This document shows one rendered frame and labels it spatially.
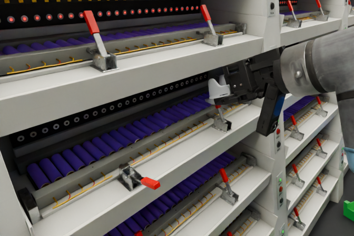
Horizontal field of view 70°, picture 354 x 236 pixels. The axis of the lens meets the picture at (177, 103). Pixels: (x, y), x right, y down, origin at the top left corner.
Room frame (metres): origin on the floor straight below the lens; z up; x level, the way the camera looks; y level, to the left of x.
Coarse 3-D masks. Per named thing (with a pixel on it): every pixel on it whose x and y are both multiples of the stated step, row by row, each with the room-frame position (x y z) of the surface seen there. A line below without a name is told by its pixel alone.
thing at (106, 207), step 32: (160, 96) 0.65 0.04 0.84; (192, 128) 0.57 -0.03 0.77; (256, 128) 0.64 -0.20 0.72; (160, 160) 0.45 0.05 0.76; (192, 160) 0.46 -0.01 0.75; (32, 192) 0.37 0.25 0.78; (96, 192) 0.37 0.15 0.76; (128, 192) 0.37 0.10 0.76; (160, 192) 0.41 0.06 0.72; (32, 224) 0.31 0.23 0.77; (64, 224) 0.31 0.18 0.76; (96, 224) 0.32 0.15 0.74
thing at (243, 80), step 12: (276, 48) 0.44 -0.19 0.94; (252, 60) 0.49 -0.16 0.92; (264, 60) 0.47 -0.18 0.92; (276, 60) 0.44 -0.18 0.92; (228, 72) 0.50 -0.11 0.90; (240, 72) 0.48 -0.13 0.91; (252, 72) 0.48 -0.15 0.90; (264, 72) 0.47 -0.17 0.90; (276, 72) 0.43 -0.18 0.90; (240, 84) 0.48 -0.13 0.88; (252, 84) 0.47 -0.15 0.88; (264, 84) 0.46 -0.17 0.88; (276, 84) 0.45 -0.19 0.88; (252, 96) 0.47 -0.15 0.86
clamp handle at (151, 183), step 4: (132, 172) 0.38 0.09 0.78; (132, 176) 0.37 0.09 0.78; (136, 176) 0.37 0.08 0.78; (140, 176) 0.37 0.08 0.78; (136, 180) 0.36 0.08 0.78; (140, 180) 0.36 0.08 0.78; (144, 180) 0.35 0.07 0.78; (148, 180) 0.35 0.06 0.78; (152, 180) 0.34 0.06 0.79; (144, 184) 0.34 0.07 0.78; (148, 184) 0.34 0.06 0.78; (152, 184) 0.33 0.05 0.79; (156, 184) 0.33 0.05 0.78; (152, 188) 0.33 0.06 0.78; (156, 188) 0.33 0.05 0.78
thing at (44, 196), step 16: (208, 112) 0.60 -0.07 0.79; (176, 128) 0.52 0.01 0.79; (144, 144) 0.46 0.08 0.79; (160, 144) 0.49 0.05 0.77; (112, 160) 0.41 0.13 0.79; (128, 160) 0.44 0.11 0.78; (80, 176) 0.37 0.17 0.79; (96, 176) 0.39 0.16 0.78; (48, 192) 0.34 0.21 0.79; (64, 192) 0.35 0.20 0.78; (80, 192) 0.36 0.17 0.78
